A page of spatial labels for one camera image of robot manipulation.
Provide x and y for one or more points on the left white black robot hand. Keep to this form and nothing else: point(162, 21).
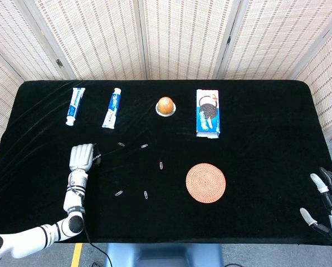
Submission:
point(81, 157)

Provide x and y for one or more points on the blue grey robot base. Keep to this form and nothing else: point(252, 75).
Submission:
point(163, 256)

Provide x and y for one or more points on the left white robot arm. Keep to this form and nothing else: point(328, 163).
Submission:
point(71, 197)

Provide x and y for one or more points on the blue white toothpaste tube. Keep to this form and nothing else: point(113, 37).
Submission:
point(74, 105)
point(112, 109)

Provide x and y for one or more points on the small silver dish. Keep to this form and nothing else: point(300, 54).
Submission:
point(166, 114)

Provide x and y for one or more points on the dark metal screen hinge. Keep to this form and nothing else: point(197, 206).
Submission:
point(59, 63)
point(229, 39)

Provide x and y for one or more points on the brown round ball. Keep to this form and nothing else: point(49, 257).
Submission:
point(166, 105)

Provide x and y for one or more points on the yellow floor tape strip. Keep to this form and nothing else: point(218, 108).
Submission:
point(77, 257)

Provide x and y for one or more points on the black velvet table cloth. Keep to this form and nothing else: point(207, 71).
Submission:
point(252, 144)

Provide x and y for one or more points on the round woven orange coaster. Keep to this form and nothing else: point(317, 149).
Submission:
point(205, 183)

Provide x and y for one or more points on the blue white cookie box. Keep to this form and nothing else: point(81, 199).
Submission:
point(207, 114)

